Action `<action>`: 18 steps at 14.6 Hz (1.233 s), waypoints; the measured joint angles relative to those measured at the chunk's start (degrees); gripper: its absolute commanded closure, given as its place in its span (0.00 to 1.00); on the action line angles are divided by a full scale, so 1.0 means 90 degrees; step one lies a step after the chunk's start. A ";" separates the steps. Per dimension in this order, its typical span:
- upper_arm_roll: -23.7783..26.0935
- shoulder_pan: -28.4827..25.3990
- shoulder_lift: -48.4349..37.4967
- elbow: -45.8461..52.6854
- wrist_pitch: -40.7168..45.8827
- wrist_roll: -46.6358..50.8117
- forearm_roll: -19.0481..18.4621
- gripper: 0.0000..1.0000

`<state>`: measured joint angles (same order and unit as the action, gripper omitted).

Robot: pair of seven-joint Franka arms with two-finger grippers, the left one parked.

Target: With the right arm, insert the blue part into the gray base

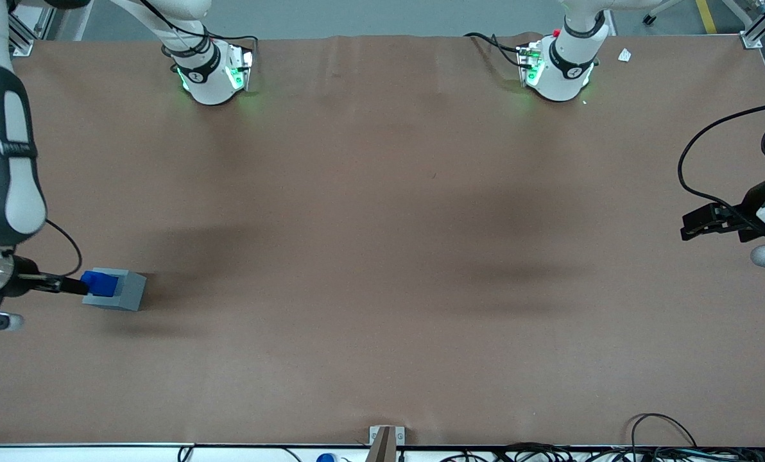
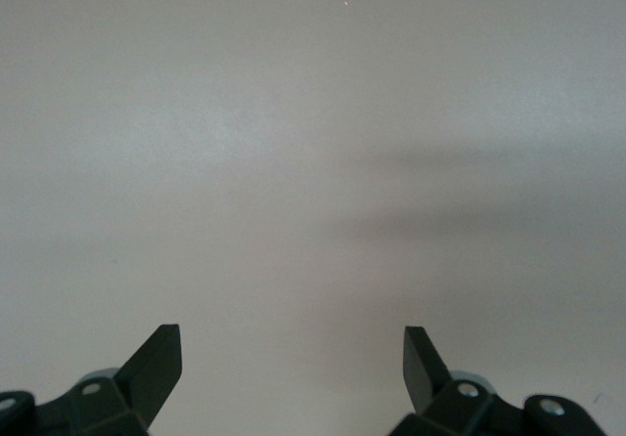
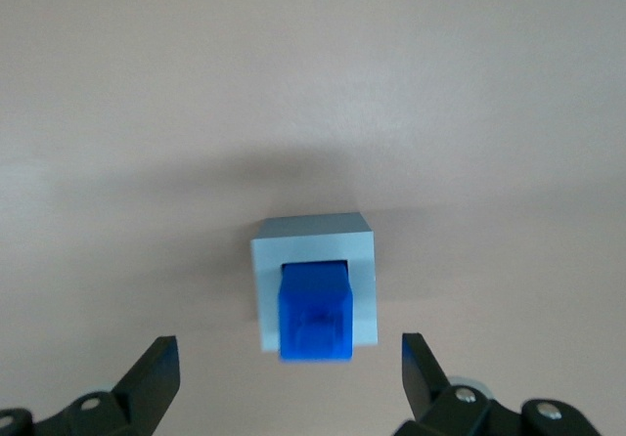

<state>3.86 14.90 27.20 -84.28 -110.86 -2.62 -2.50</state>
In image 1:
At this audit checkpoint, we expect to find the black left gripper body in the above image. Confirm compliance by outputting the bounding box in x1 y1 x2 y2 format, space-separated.
737 176 765 244

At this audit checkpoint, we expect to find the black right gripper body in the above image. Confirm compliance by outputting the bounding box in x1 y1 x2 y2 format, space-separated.
12 255 44 297

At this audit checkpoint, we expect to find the blue plastic part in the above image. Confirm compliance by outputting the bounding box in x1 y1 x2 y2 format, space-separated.
81 271 118 298

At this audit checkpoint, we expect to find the gray square base block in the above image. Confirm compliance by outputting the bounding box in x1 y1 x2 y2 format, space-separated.
82 268 147 312

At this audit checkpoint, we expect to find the white chair leg with caster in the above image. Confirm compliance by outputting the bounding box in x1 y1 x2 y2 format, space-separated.
642 0 686 26

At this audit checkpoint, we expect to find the brown paper table cover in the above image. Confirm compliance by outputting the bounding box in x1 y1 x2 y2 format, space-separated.
0 32 765 447

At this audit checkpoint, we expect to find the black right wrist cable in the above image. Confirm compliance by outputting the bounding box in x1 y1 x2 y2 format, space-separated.
44 219 83 278

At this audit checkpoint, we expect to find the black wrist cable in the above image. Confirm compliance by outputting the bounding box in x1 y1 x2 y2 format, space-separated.
44 219 83 278
677 101 765 222

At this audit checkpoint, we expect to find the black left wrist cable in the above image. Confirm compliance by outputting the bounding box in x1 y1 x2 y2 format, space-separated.
677 101 765 222

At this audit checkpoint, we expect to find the black looped cable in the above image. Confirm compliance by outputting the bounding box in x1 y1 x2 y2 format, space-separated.
631 413 698 450

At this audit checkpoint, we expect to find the black left arm base cable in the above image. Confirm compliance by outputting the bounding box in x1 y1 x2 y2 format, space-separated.
464 32 526 69

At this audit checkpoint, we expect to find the black arm base cable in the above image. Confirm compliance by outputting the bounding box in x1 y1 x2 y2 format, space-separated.
464 32 526 69
140 0 259 60

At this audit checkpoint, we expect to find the black right arm base cable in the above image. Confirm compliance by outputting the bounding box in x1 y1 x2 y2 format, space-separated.
140 0 259 60

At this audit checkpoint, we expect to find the gray camera mount bracket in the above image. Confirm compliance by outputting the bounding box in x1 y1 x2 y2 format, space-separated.
369 425 406 462

